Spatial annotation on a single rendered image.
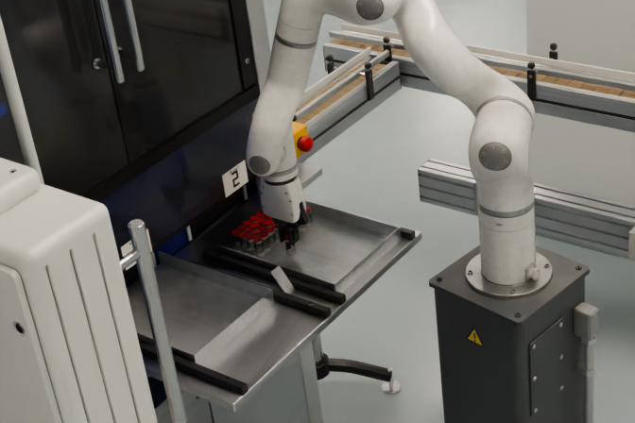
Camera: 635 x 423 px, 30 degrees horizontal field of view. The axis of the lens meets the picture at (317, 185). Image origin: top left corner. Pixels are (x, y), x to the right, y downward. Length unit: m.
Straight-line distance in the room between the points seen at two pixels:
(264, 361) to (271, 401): 0.76
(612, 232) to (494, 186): 1.06
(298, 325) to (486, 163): 0.53
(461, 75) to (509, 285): 0.50
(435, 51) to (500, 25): 3.78
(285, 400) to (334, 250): 0.64
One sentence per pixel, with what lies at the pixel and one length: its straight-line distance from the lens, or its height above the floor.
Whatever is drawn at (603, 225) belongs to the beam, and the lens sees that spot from 3.49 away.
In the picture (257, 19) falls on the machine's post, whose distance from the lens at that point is 2.79.
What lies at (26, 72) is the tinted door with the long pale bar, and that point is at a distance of 2.32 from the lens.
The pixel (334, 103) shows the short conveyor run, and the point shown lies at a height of 0.93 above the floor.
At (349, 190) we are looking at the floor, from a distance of 4.75.
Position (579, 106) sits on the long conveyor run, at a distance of 3.31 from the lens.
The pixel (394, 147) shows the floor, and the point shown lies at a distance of 5.03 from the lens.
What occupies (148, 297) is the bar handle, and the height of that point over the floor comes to 1.35.
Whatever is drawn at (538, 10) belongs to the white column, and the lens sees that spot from 3.99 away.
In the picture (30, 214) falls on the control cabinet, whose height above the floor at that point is 1.55.
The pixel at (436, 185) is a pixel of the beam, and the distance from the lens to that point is 3.72.
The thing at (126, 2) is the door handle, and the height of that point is 1.58.
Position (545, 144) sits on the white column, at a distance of 4.20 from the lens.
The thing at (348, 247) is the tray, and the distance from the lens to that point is 2.76.
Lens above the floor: 2.38
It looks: 30 degrees down
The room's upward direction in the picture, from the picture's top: 7 degrees counter-clockwise
